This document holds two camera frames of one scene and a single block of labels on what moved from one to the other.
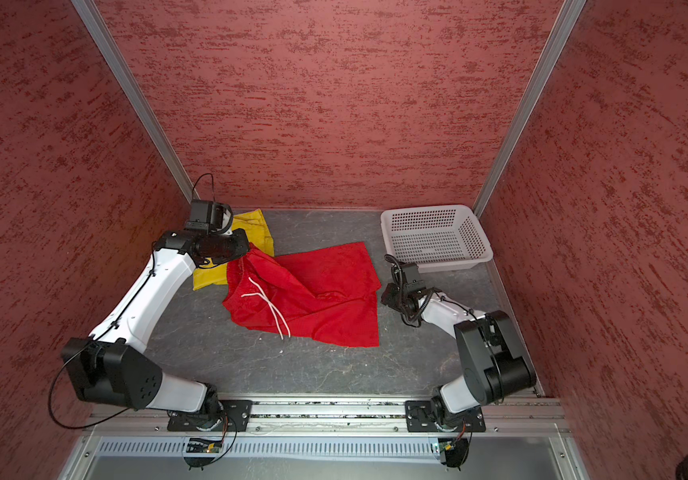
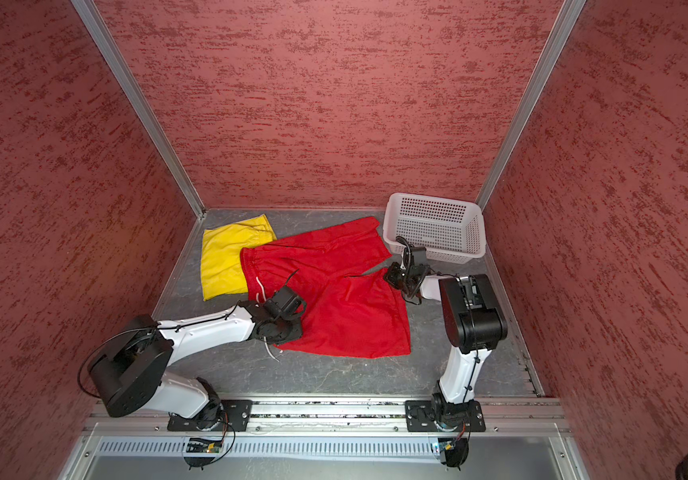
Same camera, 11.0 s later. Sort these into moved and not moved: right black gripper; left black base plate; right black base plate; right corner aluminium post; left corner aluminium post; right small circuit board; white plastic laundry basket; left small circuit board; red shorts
Moved: white plastic laundry basket; red shorts; right black gripper
Not moved: left black base plate; left small circuit board; right small circuit board; left corner aluminium post; right corner aluminium post; right black base plate
